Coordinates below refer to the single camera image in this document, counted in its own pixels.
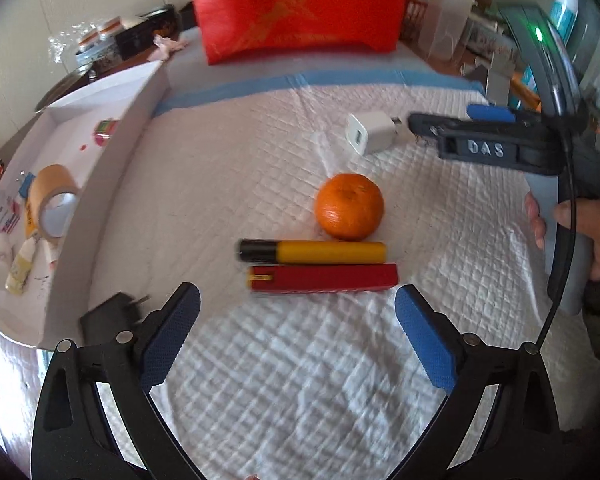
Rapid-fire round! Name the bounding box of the white cardboard box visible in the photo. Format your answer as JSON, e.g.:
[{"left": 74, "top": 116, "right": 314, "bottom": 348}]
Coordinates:
[{"left": 0, "top": 60, "right": 171, "bottom": 348}]

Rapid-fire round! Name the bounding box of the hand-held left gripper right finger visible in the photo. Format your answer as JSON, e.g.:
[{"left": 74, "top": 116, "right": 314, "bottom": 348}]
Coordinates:
[{"left": 395, "top": 284, "right": 561, "bottom": 480}]

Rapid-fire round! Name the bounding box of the white charger plug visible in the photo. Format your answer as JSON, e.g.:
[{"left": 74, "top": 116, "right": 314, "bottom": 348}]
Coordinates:
[{"left": 346, "top": 111, "right": 413, "bottom": 157}]

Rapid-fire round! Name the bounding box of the red plastic rack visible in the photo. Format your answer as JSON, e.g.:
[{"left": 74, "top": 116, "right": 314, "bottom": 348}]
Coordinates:
[{"left": 402, "top": 0, "right": 428, "bottom": 43}]

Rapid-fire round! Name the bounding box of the white phone stand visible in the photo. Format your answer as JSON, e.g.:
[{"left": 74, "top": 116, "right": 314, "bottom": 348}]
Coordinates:
[{"left": 482, "top": 52, "right": 516, "bottom": 107}]

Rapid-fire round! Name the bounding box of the orange tangerine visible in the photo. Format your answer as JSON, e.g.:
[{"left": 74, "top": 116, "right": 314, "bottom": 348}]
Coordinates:
[{"left": 315, "top": 173, "right": 385, "bottom": 241}]

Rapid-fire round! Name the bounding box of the small white bottle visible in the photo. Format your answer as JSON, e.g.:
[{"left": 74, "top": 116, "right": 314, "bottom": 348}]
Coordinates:
[{"left": 0, "top": 232, "right": 13, "bottom": 291}]

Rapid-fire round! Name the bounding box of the clear plastic pitcher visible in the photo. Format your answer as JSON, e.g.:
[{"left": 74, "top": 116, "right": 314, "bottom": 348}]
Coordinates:
[{"left": 420, "top": 0, "right": 476, "bottom": 61}]

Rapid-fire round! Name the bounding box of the red fabric bag gold print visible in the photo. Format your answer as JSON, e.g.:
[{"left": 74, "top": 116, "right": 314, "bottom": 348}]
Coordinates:
[{"left": 187, "top": 0, "right": 411, "bottom": 65}]

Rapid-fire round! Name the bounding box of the red case gold trim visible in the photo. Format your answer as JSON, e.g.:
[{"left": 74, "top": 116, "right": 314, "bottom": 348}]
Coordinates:
[{"left": 246, "top": 262, "right": 399, "bottom": 296}]

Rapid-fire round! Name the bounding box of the teal spray can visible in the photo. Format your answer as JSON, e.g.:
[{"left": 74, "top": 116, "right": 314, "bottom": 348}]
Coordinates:
[{"left": 555, "top": 0, "right": 581, "bottom": 31}]

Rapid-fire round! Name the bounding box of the white quilted pad blue edge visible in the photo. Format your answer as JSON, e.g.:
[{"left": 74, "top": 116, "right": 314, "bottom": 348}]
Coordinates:
[{"left": 87, "top": 67, "right": 600, "bottom": 480}]

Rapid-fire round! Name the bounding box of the black lacquer tin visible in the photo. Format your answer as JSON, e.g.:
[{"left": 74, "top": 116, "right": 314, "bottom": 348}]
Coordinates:
[{"left": 115, "top": 5, "right": 178, "bottom": 58}]

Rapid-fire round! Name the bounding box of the yellow tube black cap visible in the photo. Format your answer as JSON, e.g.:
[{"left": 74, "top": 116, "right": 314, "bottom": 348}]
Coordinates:
[{"left": 237, "top": 239, "right": 387, "bottom": 265}]

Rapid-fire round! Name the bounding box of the small yellowish bottle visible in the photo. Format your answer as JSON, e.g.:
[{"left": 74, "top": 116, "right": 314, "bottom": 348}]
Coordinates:
[{"left": 5, "top": 237, "right": 41, "bottom": 295}]

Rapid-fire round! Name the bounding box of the dark round metal plate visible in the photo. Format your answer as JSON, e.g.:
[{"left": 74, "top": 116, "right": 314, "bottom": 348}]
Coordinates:
[{"left": 35, "top": 62, "right": 98, "bottom": 111}]

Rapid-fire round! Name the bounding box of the clear plastic wrapped package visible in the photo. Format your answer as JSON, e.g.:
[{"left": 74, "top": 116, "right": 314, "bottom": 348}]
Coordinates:
[{"left": 47, "top": 17, "right": 126, "bottom": 63}]

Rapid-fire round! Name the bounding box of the small red green roll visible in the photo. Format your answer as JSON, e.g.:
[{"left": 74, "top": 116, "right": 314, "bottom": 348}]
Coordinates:
[{"left": 94, "top": 119, "right": 118, "bottom": 147}]

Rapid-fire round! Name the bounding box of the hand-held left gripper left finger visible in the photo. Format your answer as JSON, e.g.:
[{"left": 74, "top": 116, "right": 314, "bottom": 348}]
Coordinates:
[{"left": 31, "top": 282, "right": 202, "bottom": 480}]

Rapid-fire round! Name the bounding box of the black charger plug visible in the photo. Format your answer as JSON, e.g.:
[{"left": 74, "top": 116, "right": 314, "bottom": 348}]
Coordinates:
[{"left": 80, "top": 292, "right": 151, "bottom": 343}]

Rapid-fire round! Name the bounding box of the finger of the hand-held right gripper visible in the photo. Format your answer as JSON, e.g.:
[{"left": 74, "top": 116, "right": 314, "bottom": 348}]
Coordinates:
[
  {"left": 467, "top": 104, "right": 543, "bottom": 125},
  {"left": 408, "top": 112, "right": 526, "bottom": 147}
]

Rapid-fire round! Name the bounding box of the crumpled pink tissue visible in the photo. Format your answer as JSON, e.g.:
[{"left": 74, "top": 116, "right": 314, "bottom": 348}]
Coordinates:
[{"left": 152, "top": 35, "right": 186, "bottom": 58}]

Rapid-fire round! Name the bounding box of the printed metal tin box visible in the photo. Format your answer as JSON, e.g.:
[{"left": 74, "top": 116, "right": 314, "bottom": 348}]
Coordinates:
[{"left": 467, "top": 15, "right": 521, "bottom": 61}]

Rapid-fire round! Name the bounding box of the brown packing tape roll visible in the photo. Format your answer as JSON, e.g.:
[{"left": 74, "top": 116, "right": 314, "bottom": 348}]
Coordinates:
[{"left": 25, "top": 164, "right": 81, "bottom": 238}]

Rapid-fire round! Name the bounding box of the white red printed tube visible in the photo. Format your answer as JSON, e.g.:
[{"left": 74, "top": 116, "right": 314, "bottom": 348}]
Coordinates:
[{"left": 0, "top": 160, "right": 23, "bottom": 233}]

